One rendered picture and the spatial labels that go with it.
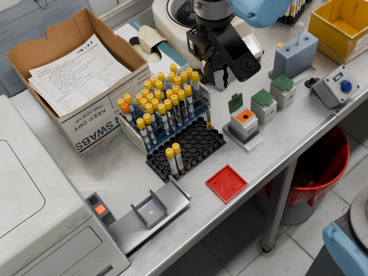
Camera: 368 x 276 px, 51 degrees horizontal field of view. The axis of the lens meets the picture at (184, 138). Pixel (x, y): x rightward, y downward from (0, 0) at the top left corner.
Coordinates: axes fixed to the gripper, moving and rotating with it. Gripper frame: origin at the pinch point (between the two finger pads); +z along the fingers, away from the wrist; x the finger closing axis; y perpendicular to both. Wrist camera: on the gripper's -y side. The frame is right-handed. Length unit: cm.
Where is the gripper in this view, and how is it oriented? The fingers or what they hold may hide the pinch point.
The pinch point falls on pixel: (224, 88)
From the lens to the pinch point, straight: 85.9
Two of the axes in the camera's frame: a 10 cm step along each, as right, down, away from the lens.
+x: -7.8, 5.6, -2.8
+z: 1.0, 5.6, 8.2
